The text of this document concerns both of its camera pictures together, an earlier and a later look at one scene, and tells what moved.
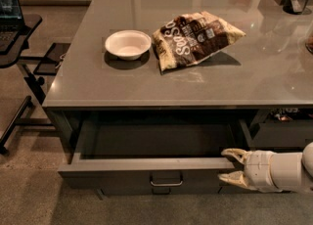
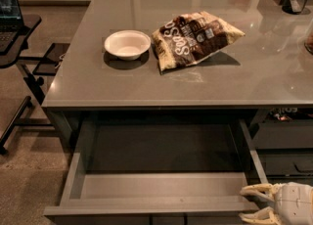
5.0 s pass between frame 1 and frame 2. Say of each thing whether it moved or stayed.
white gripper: moved
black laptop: stayed
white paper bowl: stayed
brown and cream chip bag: stayed
